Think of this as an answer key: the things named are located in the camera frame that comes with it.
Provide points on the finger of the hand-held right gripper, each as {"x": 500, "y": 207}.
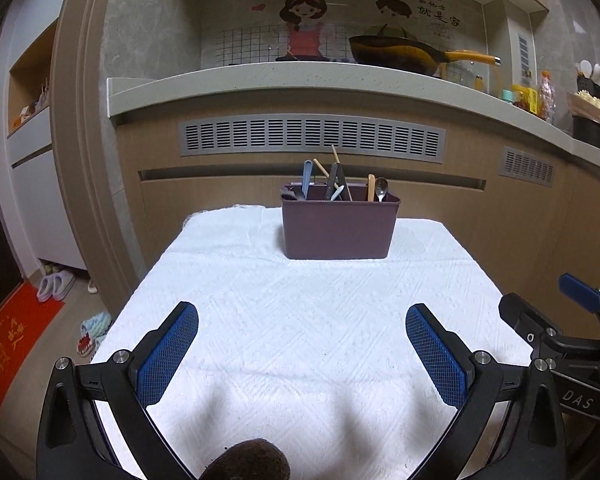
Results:
{"x": 580, "y": 287}
{"x": 522, "y": 315}

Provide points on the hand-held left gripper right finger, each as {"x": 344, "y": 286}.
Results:
{"x": 437, "y": 355}

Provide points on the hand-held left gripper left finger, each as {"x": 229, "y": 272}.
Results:
{"x": 167, "y": 355}

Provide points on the dark purple utensil holder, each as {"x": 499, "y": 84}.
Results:
{"x": 337, "y": 230}

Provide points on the wooden spoon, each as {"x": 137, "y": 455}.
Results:
{"x": 371, "y": 187}

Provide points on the black plastic scoop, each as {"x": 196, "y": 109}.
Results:
{"x": 291, "y": 194}

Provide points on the blue-grey silicone spoon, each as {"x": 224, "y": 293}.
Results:
{"x": 307, "y": 180}

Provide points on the white shoe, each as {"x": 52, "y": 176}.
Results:
{"x": 92, "y": 287}

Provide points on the grey slipper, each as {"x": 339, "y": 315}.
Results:
{"x": 65, "y": 282}
{"x": 46, "y": 287}

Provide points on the dark brown fuzzy object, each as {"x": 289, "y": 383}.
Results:
{"x": 247, "y": 460}

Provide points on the small grey vent grille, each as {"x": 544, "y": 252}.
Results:
{"x": 527, "y": 166}

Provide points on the white textured tablecloth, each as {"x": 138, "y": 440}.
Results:
{"x": 300, "y": 335}

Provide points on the black pot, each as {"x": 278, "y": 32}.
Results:
{"x": 590, "y": 132}

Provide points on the red floor mat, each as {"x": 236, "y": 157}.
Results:
{"x": 10, "y": 345}

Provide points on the light wood base cabinet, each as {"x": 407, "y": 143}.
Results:
{"x": 220, "y": 190}

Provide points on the tray of white snacks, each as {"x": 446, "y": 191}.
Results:
{"x": 592, "y": 102}

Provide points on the plastic bottle with orange cap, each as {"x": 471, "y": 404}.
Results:
{"x": 546, "y": 97}

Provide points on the yellow food package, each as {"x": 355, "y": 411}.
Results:
{"x": 526, "y": 99}

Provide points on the black holder with white spoons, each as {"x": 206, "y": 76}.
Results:
{"x": 597, "y": 85}

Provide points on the teal cup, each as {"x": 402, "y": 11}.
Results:
{"x": 507, "y": 96}

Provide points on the white tall cabinet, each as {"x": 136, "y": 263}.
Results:
{"x": 35, "y": 185}

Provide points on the long grey vent grille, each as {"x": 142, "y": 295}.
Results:
{"x": 310, "y": 137}

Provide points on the grey speckled kitchen counter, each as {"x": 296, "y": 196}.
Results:
{"x": 280, "y": 82}

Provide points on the white wall unit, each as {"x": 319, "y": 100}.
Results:
{"x": 519, "y": 50}

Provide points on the cartoon boy wall sticker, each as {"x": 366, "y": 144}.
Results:
{"x": 394, "y": 9}

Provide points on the cartoon girl wall sticker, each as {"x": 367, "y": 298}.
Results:
{"x": 302, "y": 10}

